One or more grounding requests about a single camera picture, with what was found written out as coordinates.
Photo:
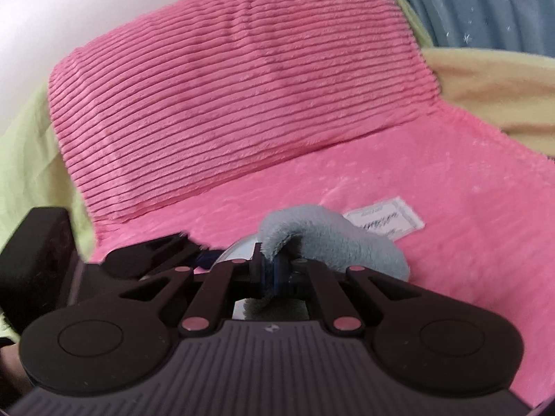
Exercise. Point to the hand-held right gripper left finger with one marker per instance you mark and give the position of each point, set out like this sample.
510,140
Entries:
260,275

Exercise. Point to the pink fluffy blanket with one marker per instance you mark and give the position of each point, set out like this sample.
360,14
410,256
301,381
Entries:
455,208

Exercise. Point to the clear plastic jar white lid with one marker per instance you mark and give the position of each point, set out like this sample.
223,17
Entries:
243,249

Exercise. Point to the white sachet packet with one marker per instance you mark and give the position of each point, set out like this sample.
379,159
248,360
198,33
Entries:
390,221

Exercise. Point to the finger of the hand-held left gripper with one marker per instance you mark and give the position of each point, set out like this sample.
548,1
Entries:
169,242
151,261

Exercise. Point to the grey green cleaning cloth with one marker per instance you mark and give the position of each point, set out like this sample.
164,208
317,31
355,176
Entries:
338,242

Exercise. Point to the blue star curtain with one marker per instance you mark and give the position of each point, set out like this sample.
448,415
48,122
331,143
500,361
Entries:
477,4

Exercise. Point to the pink ribbed pillow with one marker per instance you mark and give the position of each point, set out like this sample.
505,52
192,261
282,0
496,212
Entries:
238,95

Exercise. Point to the yellow fleece cover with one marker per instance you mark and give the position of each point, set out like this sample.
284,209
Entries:
498,86

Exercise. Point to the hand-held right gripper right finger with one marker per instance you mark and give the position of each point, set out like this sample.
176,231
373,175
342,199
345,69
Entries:
282,278

